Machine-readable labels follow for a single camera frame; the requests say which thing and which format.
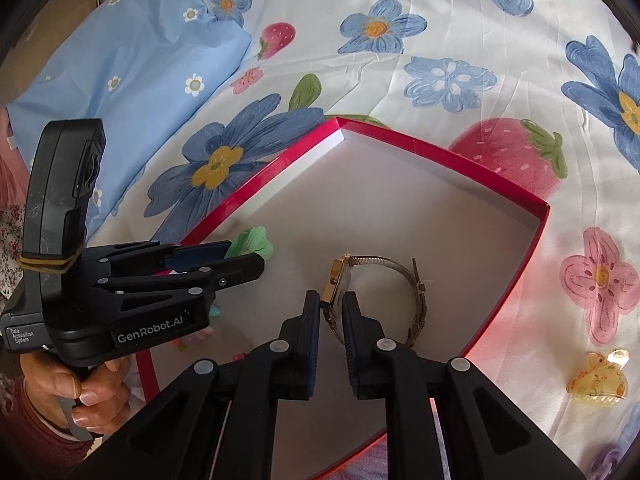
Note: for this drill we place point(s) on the red cardboard box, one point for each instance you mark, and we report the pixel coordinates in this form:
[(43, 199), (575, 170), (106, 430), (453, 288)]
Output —
[(400, 210)]

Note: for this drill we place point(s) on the floral strawberry bedsheet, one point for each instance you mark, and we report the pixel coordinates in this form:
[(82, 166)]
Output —
[(450, 20)]

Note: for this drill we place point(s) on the green hair clip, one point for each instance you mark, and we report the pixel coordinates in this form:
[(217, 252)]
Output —
[(252, 242)]

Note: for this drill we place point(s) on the yellow hair claw clip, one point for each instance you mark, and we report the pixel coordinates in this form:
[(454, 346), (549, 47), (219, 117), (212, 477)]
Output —
[(597, 375)]

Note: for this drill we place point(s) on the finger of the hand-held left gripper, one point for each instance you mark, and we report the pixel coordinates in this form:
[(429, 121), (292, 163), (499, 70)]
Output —
[(235, 270), (200, 255)]

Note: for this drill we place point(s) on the person's left hand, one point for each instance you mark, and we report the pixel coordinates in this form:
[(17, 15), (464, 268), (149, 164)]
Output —
[(105, 390)]

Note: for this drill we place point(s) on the pink pillow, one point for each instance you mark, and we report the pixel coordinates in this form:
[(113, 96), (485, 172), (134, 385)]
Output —
[(10, 170)]

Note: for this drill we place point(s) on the person's left forearm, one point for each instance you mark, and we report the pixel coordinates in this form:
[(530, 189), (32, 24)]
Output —
[(35, 440)]

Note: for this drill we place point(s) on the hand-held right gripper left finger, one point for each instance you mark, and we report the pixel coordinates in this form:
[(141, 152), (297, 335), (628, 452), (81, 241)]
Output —
[(312, 340)]

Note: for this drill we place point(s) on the gold wrist watch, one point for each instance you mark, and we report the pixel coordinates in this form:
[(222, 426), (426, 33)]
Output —
[(395, 262)]

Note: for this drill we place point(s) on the light blue pillow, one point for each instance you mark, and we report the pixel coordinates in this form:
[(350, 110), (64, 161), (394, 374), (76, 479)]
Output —
[(125, 70)]

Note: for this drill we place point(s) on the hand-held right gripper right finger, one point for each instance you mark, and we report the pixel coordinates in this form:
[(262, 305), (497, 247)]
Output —
[(350, 340)]

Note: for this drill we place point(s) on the small floral print cloth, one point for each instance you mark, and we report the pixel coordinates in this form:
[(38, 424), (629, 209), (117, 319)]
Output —
[(10, 250)]

